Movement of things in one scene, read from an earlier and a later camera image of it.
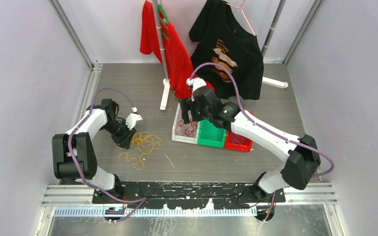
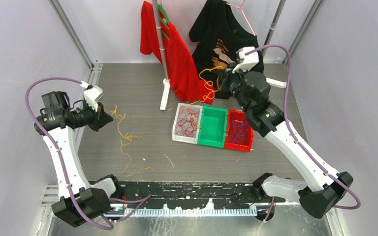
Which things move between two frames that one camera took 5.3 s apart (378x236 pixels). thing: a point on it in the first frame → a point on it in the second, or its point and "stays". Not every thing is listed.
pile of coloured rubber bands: [188, 129] stays
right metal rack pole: [278, 11] stays
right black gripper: [187, 104] → [225, 75]
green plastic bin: [210, 135] stays
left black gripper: [124, 140] → [101, 118]
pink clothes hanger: [241, 7] stays
